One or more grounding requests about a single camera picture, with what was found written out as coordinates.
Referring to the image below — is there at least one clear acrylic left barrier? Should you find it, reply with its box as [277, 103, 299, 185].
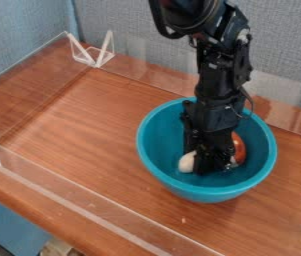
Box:
[0, 31, 88, 137]

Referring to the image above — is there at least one clear acrylic back barrier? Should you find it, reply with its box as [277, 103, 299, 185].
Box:
[103, 34, 301, 135]

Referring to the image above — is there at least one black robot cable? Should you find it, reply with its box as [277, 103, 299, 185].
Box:
[227, 86, 255, 120]

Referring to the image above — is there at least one white brown toy mushroom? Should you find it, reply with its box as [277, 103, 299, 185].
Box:
[178, 132, 246, 173]

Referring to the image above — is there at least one blue plastic bowl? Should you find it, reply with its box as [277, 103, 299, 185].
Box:
[135, 97, 278, 203]

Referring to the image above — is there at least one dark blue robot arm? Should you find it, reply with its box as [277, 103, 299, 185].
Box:
[147, 0, 253, 175]

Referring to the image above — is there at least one clear acrylic corner bracket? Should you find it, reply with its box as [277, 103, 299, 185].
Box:
[66, 30, 115, 68]

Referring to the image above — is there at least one clear acrylic barrier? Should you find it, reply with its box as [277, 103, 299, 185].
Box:
[0, 31, 88, 137]
[103, 34, 301, 135]
[0, 146, 223, 256]

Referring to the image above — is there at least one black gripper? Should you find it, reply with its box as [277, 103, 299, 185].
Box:
[179, 96, 245, 175]

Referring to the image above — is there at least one clear acrylic front barrier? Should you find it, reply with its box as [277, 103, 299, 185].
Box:
[0, 146, 223, 256]

